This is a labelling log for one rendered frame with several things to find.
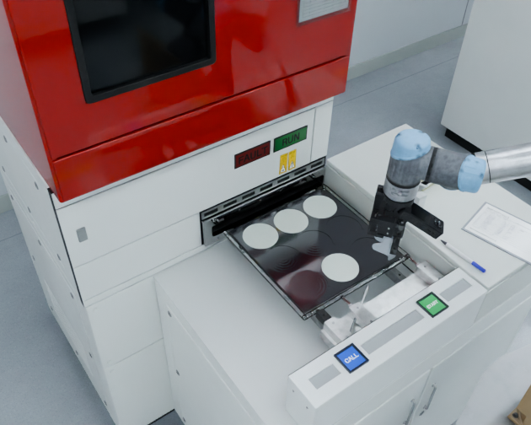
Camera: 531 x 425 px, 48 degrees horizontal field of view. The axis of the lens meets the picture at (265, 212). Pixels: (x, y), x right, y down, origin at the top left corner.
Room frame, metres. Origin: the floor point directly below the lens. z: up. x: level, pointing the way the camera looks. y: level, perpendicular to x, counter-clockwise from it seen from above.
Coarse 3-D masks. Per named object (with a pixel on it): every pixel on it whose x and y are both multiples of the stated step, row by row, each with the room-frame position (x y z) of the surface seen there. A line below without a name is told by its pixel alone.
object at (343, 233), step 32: (320, 192) 1.36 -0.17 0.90; (320, 224) 1.22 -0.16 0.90; (352, 224) 1.23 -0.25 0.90; (256, 256) 1.09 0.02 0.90; (288, 256) 1.10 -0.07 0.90; (320, 256) 1.10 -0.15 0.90; (352, 256) 1.10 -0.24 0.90; (384, 256) 1.11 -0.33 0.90; (288, 288) 0.98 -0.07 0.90; (320, 288) 0.99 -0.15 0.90
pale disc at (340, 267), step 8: (328, 256) 1.10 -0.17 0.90; (336, 256) 1.10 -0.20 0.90; (344, 256) 1.10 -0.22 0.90; (328, 264) 1.07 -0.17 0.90; (336, 264) 1.07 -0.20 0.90; (344, 264) 1.08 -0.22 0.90; (352, 264) 1.08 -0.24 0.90; (328, 272) 1.04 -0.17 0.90; (336, 272) 1.04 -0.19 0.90; (344, 272) 1.05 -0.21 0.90; (352, 272) 1.05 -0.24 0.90; (336, 280) 1.02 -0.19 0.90; (344, 280) 1.02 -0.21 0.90
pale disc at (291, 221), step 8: (280, 216) 1.25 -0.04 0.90; (288, 216) 1.26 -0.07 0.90; (296, 216) 1.26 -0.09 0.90; (304, 216) 1.26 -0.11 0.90; (280, 224) 1.22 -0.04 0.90; (288, 224) 1.22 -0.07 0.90; (296, 224) 1.22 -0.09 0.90; (304, 224) 1.22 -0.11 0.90; (288, 232) 1.19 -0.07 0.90; (296, 232) 1.19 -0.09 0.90
